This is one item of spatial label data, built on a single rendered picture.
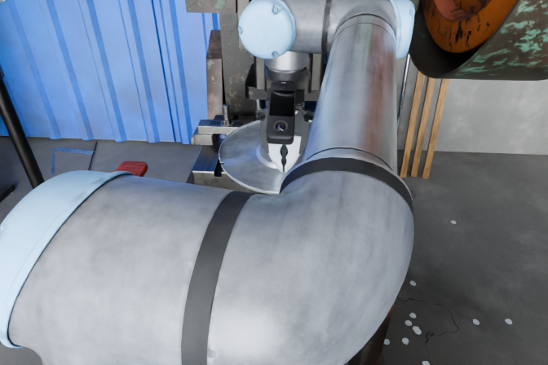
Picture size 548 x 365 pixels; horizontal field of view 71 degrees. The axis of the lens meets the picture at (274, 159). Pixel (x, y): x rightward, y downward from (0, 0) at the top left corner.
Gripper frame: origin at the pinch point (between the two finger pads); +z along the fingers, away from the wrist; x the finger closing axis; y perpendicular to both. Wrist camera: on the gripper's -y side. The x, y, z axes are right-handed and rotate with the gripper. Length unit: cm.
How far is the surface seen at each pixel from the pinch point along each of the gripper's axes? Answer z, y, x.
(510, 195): 79, 99, -113
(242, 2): -28.1, 13.6, 8.8
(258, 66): -14.6, 17.2, 6.5
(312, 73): -13.2, 17.2, -5.3
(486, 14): -28.2, 6.4, -33.0
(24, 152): 23, 38, 86
